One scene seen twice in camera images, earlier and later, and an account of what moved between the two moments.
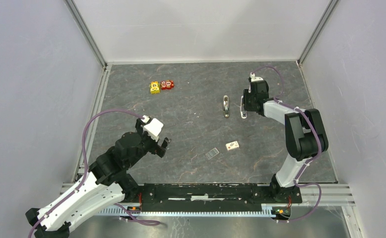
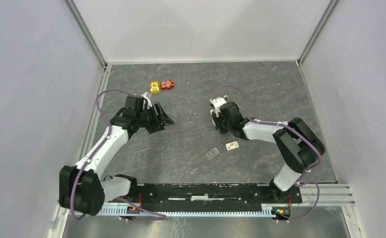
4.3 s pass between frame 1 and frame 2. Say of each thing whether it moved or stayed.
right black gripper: moved
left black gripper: moved
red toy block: stayed
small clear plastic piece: stayed
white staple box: stayed
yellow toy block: stayed
